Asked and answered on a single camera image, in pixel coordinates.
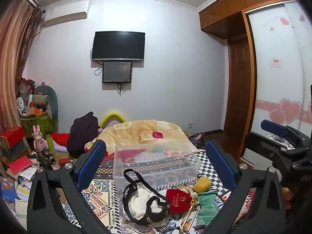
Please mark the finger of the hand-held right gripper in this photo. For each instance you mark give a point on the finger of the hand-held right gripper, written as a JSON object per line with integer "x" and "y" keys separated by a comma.
{"x": 260, "y": 142}
{"x": 271, "y": 126}

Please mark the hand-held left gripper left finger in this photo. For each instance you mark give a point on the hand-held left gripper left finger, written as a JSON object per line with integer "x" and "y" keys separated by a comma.
{"x": 91, "y": 161}

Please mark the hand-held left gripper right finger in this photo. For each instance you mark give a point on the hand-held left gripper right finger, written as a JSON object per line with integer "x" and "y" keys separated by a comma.
{"x": 219, "y": 163}

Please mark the yellow sponge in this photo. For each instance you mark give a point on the yellow sponge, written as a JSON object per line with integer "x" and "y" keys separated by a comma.
{"x": 201, "y": 184}

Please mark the gold tassel ornament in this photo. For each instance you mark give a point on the gold tassel ornament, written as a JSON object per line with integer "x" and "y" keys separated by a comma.
{"x": 193, "y": 198}

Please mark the green knitted cloth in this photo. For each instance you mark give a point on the green knitted cloth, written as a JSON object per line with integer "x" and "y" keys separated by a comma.
{"x": 206, "y": 207}

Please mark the red velvet pouch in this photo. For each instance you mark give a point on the red velvet pouch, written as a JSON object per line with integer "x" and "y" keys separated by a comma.
{"x": 178, "y": 201}

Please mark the white cloth with black trim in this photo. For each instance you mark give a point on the white cloth with black trim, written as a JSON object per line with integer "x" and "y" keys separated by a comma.
{"x": 139, "y": 201}

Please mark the clear plastic storage box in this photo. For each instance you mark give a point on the clear plastic storage box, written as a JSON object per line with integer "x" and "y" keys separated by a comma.
{"x": 156, "y": 165}

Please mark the black beaded band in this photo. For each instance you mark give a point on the black beaded band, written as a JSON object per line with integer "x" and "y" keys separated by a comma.
{"x": 160, "y": 229}

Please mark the person's right hand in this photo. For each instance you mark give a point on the person's right hand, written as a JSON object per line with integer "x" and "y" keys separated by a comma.
{"x": 287, "y": 198}

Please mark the black garment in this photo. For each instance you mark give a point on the black garment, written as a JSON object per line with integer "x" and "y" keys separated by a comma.
{"x": 81, "y": 134}

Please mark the pair of shoes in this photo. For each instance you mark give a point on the pair of shoes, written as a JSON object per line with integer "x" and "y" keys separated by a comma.
{"x": 196, "y": 140}

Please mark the patterned bed sheet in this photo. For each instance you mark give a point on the patterned bed sheet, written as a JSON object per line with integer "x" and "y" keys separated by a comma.
{"x": 102, "y": 195}

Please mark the white heart-print sliding door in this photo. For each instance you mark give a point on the white heart-print sliding door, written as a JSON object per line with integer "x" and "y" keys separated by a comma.
{"x": 277, "y": 90}

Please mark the red cloth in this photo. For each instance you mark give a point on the red cloth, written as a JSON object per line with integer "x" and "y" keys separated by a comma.
{"x": 62, "y": 139}

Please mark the black telescope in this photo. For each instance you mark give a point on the black telescope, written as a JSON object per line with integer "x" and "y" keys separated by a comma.
{"x": 48, "y": 157}

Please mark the green cylinder bottle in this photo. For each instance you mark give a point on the green cylinder bottle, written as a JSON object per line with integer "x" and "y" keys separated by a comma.
{"x": 50, "y": 143}

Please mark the yellow foam tube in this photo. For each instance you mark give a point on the yellow foam tube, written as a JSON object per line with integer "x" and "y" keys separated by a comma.
{"x": 109, "y": 115}

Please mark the brown wooden door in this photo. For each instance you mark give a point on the brown wooden door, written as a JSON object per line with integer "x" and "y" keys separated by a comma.
{"x": 237, "y": 85}

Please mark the beige plush blanket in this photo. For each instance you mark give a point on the beige plush blanket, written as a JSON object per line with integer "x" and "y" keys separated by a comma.
{"x": 136, "y": 132}

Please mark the pink rabbit toy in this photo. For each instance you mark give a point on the pink rabbit toy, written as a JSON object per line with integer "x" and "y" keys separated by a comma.
{"x": 39, "y": 140}

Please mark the green bag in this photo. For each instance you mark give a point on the green bag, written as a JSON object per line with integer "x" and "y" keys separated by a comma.
{"x": 41, "y": 125}

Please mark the red and white door sticker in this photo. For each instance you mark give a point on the red and white door sticker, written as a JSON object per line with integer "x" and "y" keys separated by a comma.
{"x": 276, "y": 62}

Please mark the red book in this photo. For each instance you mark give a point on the red book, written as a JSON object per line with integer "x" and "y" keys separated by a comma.
{"x": 20, "y": 164}

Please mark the pile of papers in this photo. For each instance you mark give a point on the pile of papers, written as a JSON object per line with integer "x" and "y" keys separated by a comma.
{"x": 23, "y": 187}

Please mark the grey-green cushion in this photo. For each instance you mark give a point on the grey-green cushion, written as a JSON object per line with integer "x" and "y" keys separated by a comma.
{"x": 52, "y": 97}

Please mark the dark grey box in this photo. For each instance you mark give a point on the dark grey box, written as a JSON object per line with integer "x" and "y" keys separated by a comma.
{"x": 11, "y": 152}

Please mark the red box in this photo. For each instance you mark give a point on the red box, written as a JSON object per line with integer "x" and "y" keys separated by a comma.
{"x": 12, "y": 135}

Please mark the blue book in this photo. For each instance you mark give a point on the blue book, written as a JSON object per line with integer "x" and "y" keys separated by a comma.
{"x": 7, "y": 190}

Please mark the small white fan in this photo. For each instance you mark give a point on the small white fan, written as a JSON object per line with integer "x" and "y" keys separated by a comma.
{"x": 20, "y": 103}

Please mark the small black monitor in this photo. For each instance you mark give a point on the small black monitor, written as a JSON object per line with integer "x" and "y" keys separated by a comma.
{"x": 117, "y": 72}

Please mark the wooden wardrobe cabinet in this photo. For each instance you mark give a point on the wooden wardrobe cabinet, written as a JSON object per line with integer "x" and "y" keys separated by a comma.
{"x": 219, "y": 14}

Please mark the striped brown curtain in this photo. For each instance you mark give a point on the striped brown curtain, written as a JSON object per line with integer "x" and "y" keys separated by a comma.
{"x": 14, "y": 61}

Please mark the white air conditioner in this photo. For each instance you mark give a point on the white air conditioner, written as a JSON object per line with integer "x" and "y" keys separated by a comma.
{"x": 65, "y": 13}

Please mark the black wall television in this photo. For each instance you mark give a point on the black wall television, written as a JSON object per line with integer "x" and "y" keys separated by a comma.
{"x": 118, "y": 45}

